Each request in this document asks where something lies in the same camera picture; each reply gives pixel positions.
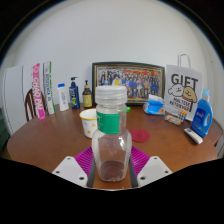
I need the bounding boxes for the blue tissue pack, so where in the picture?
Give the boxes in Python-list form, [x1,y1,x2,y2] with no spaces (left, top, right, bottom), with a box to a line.
[142,94,166,117]

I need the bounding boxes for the white mug yellow rim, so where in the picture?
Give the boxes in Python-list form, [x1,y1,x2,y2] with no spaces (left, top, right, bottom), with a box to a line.
[79,108,98,139]

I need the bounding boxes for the dark blue pump bottle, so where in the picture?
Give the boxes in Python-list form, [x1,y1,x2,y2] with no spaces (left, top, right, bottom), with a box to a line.
[68,76,81,110]

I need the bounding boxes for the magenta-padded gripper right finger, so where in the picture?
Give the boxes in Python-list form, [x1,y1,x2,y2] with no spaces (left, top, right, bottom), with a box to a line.
[128,145,174,188]

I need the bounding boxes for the tall white green box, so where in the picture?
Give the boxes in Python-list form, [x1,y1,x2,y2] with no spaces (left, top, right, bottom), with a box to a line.
[42,60,57,116]

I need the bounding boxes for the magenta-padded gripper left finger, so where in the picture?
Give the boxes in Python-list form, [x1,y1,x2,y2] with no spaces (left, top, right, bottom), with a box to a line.
[51,145,98,188]

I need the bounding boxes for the framed group photo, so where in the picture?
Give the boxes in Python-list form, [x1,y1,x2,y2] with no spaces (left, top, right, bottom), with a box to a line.
[91,61,166,107]

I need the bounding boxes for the white paper gift bag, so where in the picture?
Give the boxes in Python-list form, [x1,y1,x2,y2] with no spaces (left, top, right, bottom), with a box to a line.
[163,53,203,122]

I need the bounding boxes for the brown bottle yellow label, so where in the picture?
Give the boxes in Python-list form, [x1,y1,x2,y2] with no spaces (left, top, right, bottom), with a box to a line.
[82,79,93,109]

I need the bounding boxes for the small snack packet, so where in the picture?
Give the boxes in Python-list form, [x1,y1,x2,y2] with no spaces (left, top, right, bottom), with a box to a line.
[164,114,183,126]

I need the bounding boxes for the flat round red coaster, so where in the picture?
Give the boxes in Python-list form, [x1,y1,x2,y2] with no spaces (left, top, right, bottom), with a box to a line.
[129,128,151,144]

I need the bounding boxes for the white remote control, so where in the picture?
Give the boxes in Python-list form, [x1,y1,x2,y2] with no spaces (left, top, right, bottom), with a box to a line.
[183,127,204,145]

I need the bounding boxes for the tall pink box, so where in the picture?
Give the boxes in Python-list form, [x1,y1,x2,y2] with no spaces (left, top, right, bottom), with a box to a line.
[31,62,48,121]

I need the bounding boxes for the clear plastic bottle green label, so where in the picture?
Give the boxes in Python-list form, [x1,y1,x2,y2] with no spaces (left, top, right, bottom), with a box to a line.
[91,85,133,183]

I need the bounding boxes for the white bottle blue cap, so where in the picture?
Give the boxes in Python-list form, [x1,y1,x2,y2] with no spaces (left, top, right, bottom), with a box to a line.
[56,83,70,112]

